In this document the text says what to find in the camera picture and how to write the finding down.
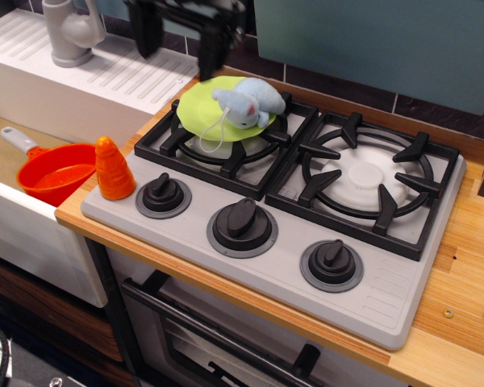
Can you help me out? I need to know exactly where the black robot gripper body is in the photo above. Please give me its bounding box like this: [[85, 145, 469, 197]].
[[124, 1, 247, 31]]

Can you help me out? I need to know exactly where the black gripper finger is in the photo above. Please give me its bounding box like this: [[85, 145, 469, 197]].
[[198, 22, 242, 81], [128, 3, 164, 59]]

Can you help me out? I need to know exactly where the blue plush toy animal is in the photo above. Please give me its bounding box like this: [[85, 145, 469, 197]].
[[211, 78, 286, 129]]

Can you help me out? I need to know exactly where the lime green plate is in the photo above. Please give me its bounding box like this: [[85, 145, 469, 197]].
[[177, 76, 279, 143]]

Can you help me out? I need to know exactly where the grey toy faucet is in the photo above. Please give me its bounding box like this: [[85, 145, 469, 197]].
[[42, 0, 106, 68]]

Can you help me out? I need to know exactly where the black left burner grate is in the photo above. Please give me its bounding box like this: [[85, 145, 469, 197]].
[[134, 92, 319, 200]]

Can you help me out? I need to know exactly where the black burner grate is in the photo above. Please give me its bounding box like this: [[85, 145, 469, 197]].
[[265, 111, 466, 261], [134, 92, 319, 200]]

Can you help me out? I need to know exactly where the white toy sink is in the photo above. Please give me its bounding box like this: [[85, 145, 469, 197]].
[[0, 9, 198, 308]]

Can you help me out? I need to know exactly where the orange plastic carrot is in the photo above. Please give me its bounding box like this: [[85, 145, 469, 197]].
[[95, 136, 136, 200]]

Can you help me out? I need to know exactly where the black left stove knob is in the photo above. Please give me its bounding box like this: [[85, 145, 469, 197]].
[[136, 173, 192, 219]]

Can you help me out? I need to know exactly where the black stove knob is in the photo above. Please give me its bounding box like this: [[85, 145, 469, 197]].
[[207, 198, 278, 259], [136, 173, 192, 219], [299, 239, 364, 293]]

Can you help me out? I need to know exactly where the black middle stove knob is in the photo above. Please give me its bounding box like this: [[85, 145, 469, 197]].
[[207, 198, 278, 259]]

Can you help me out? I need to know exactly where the grey toy stove top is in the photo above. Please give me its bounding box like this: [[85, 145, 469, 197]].
[[81, 101, 466, 350]]

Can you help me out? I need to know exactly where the black right burner grate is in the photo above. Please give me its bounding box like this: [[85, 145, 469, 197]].
[[265, 111, 466, 261]]

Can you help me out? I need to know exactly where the black right stove knob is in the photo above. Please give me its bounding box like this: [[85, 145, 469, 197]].
[[299, 239, 364, 293]]

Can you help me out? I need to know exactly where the toy oven door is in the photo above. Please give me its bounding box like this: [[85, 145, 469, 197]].
[[107, 249, 403, 386]]

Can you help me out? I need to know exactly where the orange pot with grey handle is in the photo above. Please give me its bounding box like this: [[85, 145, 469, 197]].
[[1, 127, 96, 207]]

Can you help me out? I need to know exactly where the teal wall cabinet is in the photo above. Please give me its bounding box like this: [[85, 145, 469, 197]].
[[96, 0, 484, 117]]

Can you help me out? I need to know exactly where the black oven door handle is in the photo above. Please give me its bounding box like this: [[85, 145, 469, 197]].
[[121, 270, 319, 386]]

